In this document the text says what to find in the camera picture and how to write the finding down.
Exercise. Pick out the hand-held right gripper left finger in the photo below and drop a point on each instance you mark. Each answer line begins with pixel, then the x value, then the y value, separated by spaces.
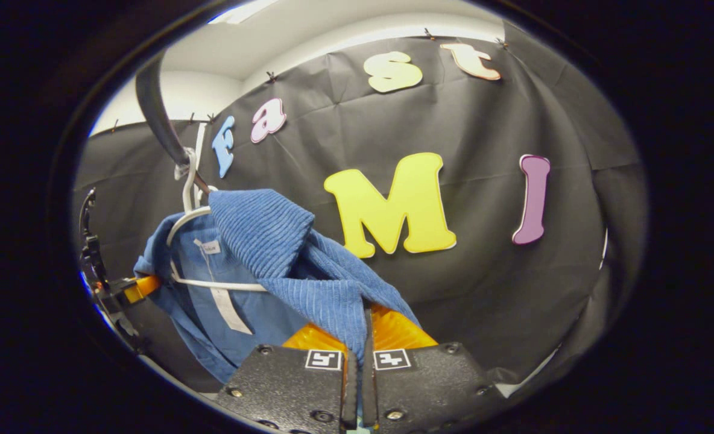
pixel 284 386

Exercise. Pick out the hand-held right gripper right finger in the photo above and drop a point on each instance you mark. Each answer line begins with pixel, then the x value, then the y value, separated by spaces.
pixel 429 386

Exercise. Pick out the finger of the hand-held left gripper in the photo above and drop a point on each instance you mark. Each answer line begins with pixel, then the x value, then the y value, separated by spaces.
pixel 140 288

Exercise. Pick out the black clothes rack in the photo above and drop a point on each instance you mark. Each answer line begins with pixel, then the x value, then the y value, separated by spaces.
pixel 158 114

